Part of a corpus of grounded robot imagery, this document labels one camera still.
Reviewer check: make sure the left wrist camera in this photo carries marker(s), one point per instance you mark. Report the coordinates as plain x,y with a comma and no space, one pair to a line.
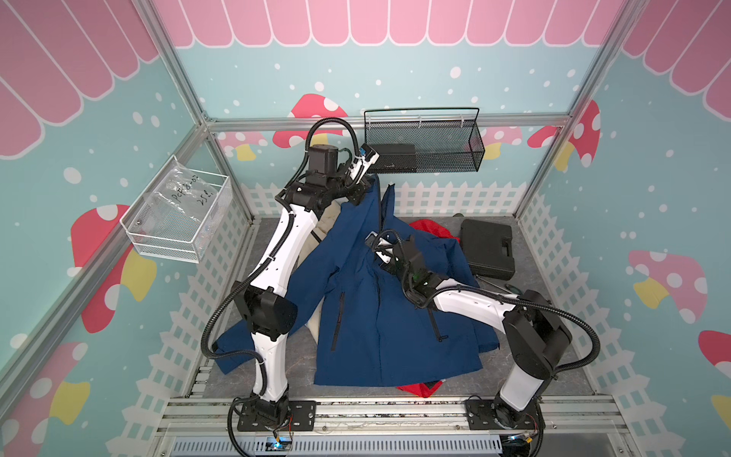
364,159

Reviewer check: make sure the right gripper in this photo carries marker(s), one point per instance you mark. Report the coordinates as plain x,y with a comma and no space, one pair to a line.
385,267

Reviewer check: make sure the blue jacket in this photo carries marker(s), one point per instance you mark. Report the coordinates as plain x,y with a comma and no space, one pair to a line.
370,335

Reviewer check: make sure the screwdriver tool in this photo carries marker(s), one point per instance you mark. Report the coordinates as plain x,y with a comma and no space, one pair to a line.
504,289

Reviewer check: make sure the black box in basket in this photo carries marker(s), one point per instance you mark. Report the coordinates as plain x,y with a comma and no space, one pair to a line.
392,158

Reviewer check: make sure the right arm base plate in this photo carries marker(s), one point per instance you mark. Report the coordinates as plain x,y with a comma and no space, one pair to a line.
488,414

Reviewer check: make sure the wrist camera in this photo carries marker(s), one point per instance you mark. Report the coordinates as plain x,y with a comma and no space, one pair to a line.
364,159
385,254

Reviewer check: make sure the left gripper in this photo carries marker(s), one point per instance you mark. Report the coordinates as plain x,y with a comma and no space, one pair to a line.
358,189

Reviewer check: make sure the clear plastic bag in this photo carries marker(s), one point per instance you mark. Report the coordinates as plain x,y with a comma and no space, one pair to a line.
185,200

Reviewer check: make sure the black mesh wall basket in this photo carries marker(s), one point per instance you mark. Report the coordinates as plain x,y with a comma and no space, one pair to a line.
447,140

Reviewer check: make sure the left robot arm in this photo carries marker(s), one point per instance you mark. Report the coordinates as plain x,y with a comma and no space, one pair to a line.
261,298

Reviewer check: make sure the beige jacket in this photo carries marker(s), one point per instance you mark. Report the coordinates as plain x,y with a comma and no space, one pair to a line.
316,237

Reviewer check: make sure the red jacket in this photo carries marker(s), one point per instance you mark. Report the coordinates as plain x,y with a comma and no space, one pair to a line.
425,390

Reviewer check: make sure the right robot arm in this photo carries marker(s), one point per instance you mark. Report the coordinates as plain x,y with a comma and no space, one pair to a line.
535,330

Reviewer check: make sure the black plastic case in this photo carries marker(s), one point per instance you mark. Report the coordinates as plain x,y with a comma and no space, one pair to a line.
488,248

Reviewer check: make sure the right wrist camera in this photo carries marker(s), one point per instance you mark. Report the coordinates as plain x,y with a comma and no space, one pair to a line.
385,254

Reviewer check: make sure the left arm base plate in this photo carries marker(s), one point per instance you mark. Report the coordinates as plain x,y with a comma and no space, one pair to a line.
285,415

